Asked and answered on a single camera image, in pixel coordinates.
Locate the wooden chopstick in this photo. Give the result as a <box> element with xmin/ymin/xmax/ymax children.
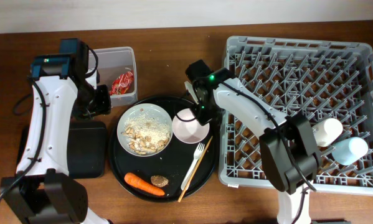
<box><xmin>177</xmin><ymin>136</ymin><xmax>213</xmax><ymax>203</ymax></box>

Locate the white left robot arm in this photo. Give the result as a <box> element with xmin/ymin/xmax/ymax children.
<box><xmin>0</xmin><ymin>38</ymin><xmax>111</xmax><ymax>223</ymax></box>

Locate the clear plastic waste bin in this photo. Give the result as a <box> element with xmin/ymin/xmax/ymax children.
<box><xmin>87</xmin><ymin>47</ymin><xmax>138</xmax><ymax>107</ymax></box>

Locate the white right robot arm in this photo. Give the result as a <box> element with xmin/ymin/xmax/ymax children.
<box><xmin>186</xmin><ymin>60</ymin><xmax>322</xmax><ymax>223</ymax></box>

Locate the grey plate with food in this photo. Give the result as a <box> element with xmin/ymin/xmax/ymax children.
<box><xmin>116</xmin><ymin>103</ymin><xmax>173</xmax><ymax>157</ymax></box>

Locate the round black tray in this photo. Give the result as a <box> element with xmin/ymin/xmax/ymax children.
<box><xmin>107</xmin><ymin>94</ymin><xmax>220</xmax><ymax>203</ymax></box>

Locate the light blue plastic cup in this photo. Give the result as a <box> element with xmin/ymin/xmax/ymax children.
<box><xmin>332</xmin><ymin>137</ymin><xmax>369</xmax><ymax>166</ymax></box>

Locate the white plastic fork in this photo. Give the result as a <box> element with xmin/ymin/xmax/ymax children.
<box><xmin>181</xmin><ymin>142</ymin><xmax>205</xmax><ymax>190</ymax></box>

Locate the black rectangular tray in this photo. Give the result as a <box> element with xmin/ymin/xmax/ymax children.
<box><xmin>15</xmin><ymin>118</ymin><xmax>108</xmax><ymax>179</ymax></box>

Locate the small white cup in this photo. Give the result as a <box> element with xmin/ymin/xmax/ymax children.
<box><xmin>312</xmin><ymin>118</ymin><xmax>343</xmax><ymax>147</ymax></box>

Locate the grey plastic dishwasher rack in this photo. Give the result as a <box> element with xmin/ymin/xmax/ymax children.
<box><xmin>223</xmin><ymin>36</ymin><xmax>373</xmax><ymax>195</ymax></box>

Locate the brown cookie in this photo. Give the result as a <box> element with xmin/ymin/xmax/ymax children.
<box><xmin>151</xmin><ymin>175</ymin><xmax>169</xmax><ymax>188</ymax></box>

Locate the orange carrot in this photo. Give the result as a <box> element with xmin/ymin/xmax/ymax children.
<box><xmin>124</xmin><ymin>172</ymin><xmax>165</xmax><ymax>197</ymax></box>

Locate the red snack wrapper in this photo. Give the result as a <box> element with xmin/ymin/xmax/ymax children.
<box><xmin>109</xmin><ymin>70</ymin><xmax>134</xmax><ymax>95</ymax></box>

